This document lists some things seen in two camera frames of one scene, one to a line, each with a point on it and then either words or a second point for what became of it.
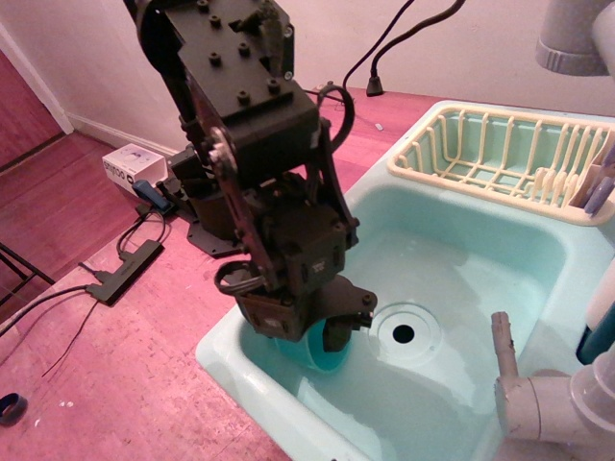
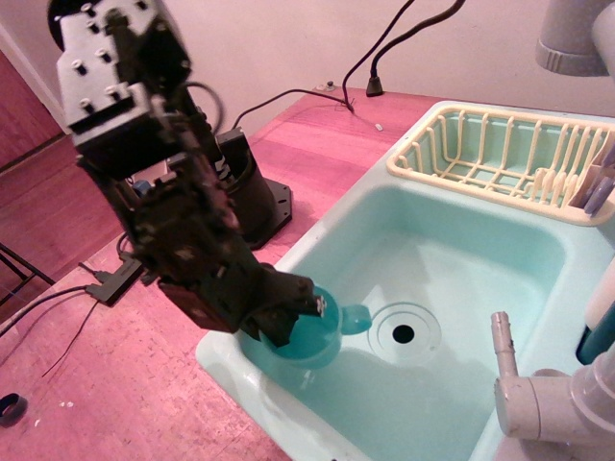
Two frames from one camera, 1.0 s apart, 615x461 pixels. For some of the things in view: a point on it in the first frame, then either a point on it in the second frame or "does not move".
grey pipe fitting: x=566 y=42 does not move
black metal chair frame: x=36 y=271 does not move
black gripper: x=342 y=303 → x=241 y=289
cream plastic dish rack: x=550 y=161 does not move
